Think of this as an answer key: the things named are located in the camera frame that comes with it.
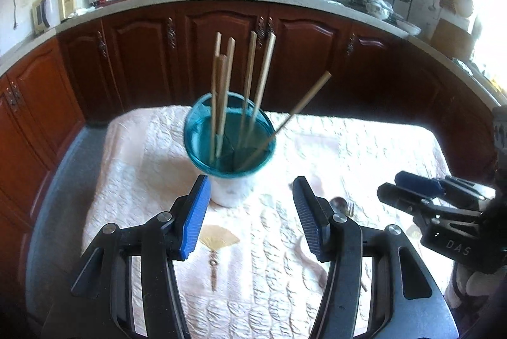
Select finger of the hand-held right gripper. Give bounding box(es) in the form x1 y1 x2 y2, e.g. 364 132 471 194
376 182 488 229
394 170 496 201

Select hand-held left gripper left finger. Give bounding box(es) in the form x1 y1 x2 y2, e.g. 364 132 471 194
71 175 212 339

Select white bowl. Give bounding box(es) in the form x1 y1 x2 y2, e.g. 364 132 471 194
392 20 422 36

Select brown wooden base cabinets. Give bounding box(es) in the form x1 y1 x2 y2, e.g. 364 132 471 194
0 0 496 229

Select beige microwave oven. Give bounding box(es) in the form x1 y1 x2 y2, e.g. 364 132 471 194
32 0 80 35

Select white cup with teal rim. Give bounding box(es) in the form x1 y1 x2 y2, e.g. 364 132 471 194
183 93 276 208

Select cream quilted tablecloth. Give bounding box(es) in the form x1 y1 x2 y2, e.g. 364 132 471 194
81 105 456 339

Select wooden cutting board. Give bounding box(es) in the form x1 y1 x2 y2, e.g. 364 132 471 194
430 18 476 58

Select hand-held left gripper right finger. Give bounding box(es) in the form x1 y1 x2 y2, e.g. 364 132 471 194
292 176 450 339

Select bunch of wooden chopsticks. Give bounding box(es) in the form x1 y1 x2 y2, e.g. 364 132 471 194
210 31 332 170

